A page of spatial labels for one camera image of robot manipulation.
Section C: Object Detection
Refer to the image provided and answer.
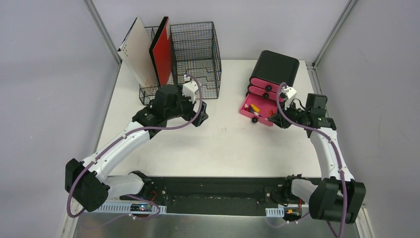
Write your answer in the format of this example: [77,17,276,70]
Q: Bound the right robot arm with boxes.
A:
[268,93,366,224]

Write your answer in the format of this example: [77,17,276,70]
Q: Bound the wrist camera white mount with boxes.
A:
[279,86,297,109]
[182,75,201,103]

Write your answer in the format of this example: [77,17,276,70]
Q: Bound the black pink drawer unit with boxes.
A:
[239,50,300,126]

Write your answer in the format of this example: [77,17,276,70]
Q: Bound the yellow highlighter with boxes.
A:
[250,104,260,113]

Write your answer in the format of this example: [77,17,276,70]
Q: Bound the red A4 folder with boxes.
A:
[149,16,172,86]

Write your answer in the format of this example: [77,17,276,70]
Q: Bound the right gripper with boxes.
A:
[268,99,309,129]

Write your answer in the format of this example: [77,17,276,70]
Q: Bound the black wire mesh desk organizer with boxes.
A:
[139,21,222,106]

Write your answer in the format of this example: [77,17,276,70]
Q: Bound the black mounting base plate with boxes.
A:
[138,177,304,216]

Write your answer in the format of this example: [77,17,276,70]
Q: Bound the white A4 folder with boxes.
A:
[117,17,157,88]

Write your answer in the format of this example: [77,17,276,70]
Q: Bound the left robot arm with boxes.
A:
[64,81,208,212]

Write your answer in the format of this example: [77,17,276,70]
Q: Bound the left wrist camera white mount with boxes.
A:
[182,75,201,103]

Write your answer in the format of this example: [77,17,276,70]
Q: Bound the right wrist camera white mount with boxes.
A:
[279,86,297,109]

